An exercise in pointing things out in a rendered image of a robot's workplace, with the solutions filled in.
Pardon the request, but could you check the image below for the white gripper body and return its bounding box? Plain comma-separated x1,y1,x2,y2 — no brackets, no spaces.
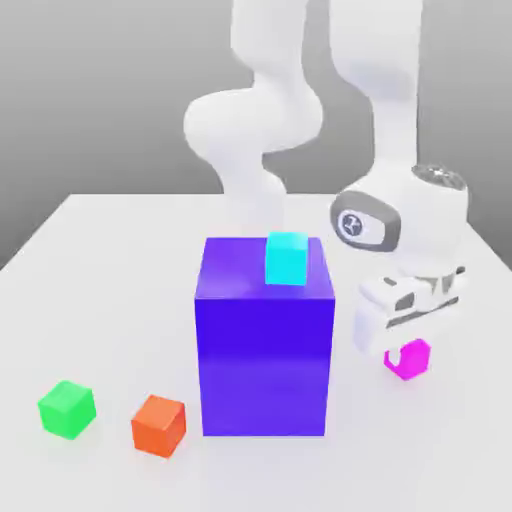
351,294,461,358

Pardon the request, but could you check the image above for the large purple box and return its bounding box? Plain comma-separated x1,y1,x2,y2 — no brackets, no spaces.
194,236,336,438

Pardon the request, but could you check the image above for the small magenta cube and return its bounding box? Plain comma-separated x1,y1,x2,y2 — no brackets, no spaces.
382,338,432,382

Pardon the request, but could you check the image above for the small orange cube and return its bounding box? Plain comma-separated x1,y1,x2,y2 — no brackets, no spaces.
130,394,188,460

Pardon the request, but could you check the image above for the small green cube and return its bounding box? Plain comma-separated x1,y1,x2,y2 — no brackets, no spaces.
36,379,98,441

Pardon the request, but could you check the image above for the small cyan cube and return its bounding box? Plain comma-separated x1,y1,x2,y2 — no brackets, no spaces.
264,230,310,288

